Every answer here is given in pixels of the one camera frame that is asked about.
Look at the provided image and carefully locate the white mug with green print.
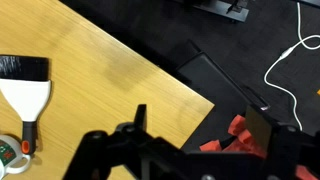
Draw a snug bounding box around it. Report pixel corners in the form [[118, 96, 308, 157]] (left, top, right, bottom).
[[0, 134, 32, 179]]

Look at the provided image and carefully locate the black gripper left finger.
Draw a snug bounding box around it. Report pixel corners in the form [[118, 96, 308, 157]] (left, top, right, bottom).
[[63, 104, 183, 180]]

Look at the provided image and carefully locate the white brush with black bristles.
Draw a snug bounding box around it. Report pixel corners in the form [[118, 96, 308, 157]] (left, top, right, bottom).
[[0, 54, 53, 156]]

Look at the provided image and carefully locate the white cable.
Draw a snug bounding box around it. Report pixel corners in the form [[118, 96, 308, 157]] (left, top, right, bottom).
[[263, 1, 320, 132]]

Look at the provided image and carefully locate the orange cloth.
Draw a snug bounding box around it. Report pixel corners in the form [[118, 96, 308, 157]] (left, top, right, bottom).
[[199, 114, 318, 180]]

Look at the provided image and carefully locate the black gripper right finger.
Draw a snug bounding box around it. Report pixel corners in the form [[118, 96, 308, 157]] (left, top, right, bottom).
[[244, 104, 320, 180]]

